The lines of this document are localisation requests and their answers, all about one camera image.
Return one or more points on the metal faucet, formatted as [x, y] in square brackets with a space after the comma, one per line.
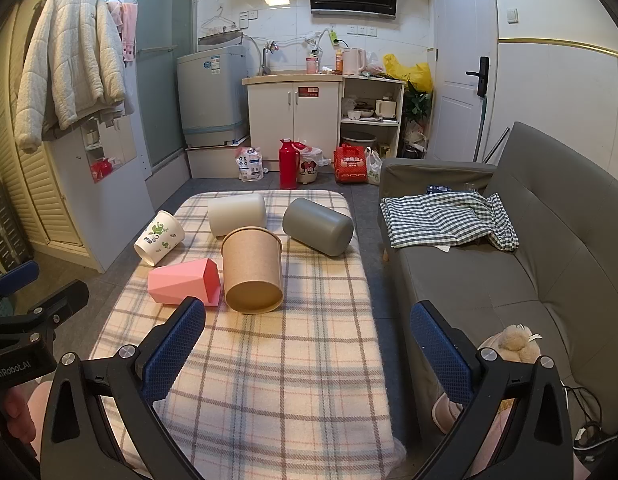
[266, 57]

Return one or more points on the person's left hand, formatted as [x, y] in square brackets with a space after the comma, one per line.
[16, 415]

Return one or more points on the green white checked cloth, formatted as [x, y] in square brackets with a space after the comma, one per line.
[429, 220]

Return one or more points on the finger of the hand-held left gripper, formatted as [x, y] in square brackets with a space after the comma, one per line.
[20, 276]
[64, 300]

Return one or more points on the pink faceted plastic cup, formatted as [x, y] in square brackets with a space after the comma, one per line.
[176, 281]

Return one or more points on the grey washing machine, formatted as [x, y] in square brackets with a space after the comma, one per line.
[209, 95]

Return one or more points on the brown kraft paper cup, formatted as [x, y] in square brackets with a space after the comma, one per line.
[250, 265]

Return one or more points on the pale pink electric kettle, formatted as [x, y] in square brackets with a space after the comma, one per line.
[354, 62]

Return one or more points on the white light switch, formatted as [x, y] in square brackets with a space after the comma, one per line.
[512, 15]

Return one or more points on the beige plush toy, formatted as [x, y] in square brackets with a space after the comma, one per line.
[514, 341]

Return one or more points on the grey plastic cup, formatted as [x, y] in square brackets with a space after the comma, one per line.
[316, 225]

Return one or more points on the cartoon printed trash bin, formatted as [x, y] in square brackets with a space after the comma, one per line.
[307, 170]

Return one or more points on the red gift bag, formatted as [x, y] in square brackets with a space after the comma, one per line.
[351, 165]

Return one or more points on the white sink cabinet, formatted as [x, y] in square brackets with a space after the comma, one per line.
[274, 115]

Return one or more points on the orange bottle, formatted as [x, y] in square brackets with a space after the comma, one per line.
[339, 62]

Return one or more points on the plaid blanket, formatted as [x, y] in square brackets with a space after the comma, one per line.
[289, 365]

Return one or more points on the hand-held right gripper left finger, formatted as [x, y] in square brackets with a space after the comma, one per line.
[175, 342]

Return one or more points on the pink hanging clothes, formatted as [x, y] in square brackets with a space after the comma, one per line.
[129, 25]

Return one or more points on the grey basin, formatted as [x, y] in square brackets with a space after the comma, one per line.
[358, 140]

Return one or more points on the clear glass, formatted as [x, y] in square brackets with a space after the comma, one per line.
[469, 188]

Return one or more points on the white washing machine platform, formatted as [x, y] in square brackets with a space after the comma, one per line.
[214, 160]

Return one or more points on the cream plastic cup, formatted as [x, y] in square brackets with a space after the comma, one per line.
[236, 213]

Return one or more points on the red thermos flask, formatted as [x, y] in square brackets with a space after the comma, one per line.
[287, 165]

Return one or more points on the white plastic shopping bag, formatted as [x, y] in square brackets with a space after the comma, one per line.
[374, 167]

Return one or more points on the white mirrored cabinet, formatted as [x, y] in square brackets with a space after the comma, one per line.
[114, 195]

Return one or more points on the frosted glass sliding door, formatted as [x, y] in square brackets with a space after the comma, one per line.
[159, 60]

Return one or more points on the louvered wardrobe door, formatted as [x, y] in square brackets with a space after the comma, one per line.
[34, 195]

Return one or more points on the white open shelf unit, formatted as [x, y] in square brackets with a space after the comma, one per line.
[400, 110]

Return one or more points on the yellow plastic bag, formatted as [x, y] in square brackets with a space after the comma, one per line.
[414, 72]

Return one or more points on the green power strip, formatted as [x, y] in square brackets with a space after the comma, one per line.
[333, 36]

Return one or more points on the white green-printed paper cup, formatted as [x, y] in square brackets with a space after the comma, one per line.
[159, 237]

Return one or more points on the white door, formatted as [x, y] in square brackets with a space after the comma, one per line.
[454, 35]

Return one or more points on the green potted plant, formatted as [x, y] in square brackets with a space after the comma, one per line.
[418, 102]

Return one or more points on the blue box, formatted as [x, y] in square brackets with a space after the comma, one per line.
[439, 189]

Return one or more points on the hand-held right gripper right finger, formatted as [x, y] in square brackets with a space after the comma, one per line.
[443, 352]

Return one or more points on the white padded jacket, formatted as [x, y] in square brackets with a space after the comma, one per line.
[69, 60]

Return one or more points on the grey sofa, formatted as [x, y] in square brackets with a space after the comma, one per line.
[539, 260]

